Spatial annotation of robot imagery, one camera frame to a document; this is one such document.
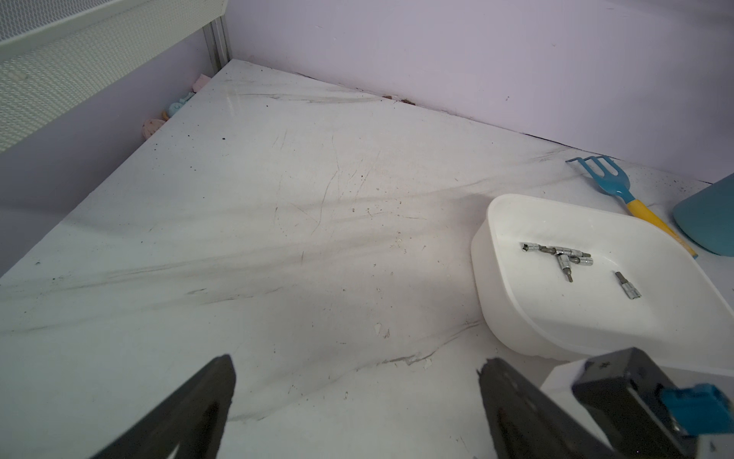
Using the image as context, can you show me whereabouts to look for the teal vase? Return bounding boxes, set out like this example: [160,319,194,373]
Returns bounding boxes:
[673,174,734,257]

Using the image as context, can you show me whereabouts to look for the pastel toys in corner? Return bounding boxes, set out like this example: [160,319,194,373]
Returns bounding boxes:
[141,75,211,141]

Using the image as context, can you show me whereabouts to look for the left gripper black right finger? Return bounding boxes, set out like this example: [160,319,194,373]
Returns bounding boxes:
[478,358,619,459]

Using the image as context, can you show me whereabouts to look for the white rectangular storage box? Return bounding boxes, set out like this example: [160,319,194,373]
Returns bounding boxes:
[471,194,733,376]

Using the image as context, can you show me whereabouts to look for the blue yellow garden fork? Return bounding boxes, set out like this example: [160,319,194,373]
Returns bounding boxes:
[567,155,698,259]

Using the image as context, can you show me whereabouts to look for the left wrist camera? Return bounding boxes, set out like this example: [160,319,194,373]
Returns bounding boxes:
[541,348,733,458]

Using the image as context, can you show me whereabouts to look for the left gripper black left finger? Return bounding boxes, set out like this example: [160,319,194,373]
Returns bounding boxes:
[95,355,236,458]

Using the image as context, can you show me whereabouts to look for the silver screwdriver bit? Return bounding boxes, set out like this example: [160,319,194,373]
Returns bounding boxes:
[615,272,641,299]
[520,243,556,254]
[554,246,592,258]
[570,256,594,266]
[556,254,573,283]

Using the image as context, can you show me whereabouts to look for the lower white mesh shelf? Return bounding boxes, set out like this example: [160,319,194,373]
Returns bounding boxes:
[1,0,227,150]

